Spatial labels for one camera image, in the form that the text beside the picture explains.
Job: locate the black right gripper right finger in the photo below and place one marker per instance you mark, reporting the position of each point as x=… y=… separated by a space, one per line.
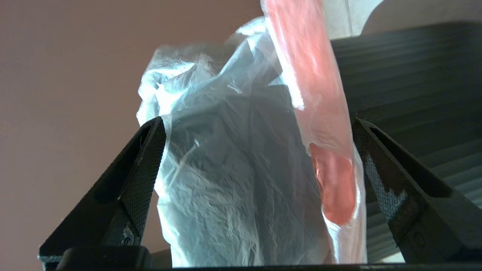
x=414 y=210

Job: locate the used white red-print trash bag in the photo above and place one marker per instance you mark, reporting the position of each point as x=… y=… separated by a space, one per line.
x=233 y=169

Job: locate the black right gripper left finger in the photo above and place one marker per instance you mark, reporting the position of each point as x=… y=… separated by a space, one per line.
x=124 y=195

